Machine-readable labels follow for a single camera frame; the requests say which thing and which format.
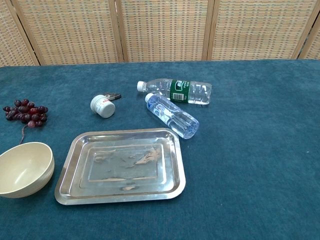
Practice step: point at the woven folding screen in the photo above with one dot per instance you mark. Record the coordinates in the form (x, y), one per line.
(160, 30)

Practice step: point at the stainless steel tray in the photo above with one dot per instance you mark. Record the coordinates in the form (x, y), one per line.
(120, 165)

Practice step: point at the blue tablecloth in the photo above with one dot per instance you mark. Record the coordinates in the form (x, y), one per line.
(250, 150)

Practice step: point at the small black rectangular device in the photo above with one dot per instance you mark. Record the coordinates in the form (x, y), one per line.
(113, 96)

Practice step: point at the bunch of dark red grapes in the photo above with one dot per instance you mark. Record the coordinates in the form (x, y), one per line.
(26, 113)

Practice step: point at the white medicine jar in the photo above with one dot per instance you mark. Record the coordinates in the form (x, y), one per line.
(103, 106)

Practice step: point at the beige bowl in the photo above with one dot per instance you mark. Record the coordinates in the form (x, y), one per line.
(22, 167)

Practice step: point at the clear bottle with green label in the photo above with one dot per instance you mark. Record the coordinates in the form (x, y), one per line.
(180, 90)

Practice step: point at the clear bottle with blue tint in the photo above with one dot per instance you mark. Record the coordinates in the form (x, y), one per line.
(171, 115)

